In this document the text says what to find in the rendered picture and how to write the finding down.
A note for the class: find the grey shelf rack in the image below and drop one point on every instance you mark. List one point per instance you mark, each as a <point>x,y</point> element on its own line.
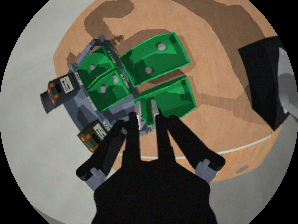
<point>81,108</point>

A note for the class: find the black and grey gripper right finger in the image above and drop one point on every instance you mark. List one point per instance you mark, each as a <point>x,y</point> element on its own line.
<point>206,162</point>

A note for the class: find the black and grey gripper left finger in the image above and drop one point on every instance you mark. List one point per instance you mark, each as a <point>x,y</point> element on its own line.
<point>95,170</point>

